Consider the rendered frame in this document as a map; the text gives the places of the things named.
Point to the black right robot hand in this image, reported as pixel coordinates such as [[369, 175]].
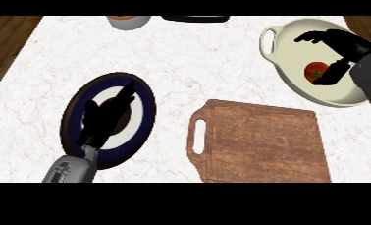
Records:
[[347, 46]]

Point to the brown wooden cutting board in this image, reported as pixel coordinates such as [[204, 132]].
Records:
[[263, 143]]

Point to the grey cup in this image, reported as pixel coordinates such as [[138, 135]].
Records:
[[128, 22]]

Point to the red tomato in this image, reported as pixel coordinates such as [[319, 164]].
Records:
[[315, 71]]

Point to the blue and white plate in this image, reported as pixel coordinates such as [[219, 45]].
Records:
[[141, 104]]

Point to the black flat object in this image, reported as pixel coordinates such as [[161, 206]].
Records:
[[197, 18]]

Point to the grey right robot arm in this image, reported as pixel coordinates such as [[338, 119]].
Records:
[[363, 77]]

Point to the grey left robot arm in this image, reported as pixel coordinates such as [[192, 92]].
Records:
[[70, 169]]

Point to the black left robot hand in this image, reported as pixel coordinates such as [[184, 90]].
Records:
[[100, 117]]

